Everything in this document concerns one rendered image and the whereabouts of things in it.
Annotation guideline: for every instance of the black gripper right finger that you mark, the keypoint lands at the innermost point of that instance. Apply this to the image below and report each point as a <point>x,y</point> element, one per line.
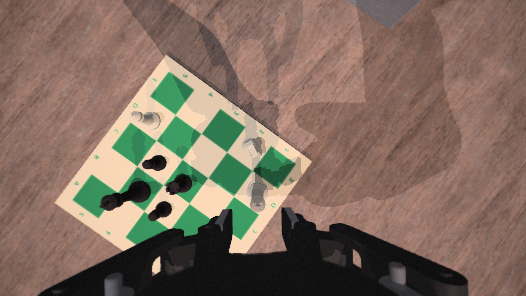
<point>403,272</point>

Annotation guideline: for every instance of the green and cream chessboard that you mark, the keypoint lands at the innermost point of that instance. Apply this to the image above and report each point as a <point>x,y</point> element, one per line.
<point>200,135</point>

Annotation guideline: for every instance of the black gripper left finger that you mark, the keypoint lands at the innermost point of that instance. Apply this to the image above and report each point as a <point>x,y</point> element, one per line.
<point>130,271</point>

